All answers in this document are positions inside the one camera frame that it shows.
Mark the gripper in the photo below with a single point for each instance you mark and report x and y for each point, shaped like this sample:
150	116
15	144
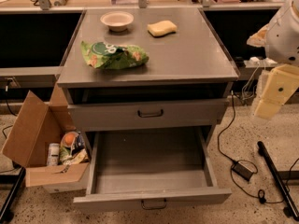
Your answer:
284	40

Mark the green rice chip bag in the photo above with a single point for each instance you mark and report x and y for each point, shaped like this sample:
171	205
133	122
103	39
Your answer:
101	55

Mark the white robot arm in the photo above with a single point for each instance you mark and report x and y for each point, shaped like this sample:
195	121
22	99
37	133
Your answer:
281	46

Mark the open grey middle drawer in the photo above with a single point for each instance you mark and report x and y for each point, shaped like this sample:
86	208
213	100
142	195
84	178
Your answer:
150	169

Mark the closed grey top drawer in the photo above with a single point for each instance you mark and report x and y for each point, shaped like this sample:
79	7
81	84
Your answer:
146	115

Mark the snack bag with orange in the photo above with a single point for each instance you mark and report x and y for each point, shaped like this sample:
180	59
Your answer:
72	149

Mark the white power strip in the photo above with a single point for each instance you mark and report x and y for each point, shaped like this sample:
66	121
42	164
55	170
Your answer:
255	61

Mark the black power adapter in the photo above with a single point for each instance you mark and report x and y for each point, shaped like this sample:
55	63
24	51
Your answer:
242	170

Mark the black floor stand bar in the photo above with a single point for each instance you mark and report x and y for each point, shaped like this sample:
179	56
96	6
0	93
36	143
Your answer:
291	207

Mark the yellow sponge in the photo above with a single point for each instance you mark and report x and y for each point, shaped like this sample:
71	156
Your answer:
162	28

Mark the white paper bowl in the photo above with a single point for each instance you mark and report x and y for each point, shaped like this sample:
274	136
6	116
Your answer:
117	21

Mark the white spray can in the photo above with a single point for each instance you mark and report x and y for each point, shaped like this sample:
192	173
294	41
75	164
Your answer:
53	154

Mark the brown cardboard box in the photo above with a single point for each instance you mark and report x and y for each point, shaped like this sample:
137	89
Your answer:
38	125

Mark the black left floor bar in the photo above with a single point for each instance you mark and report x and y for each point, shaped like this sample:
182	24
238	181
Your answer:
13	182

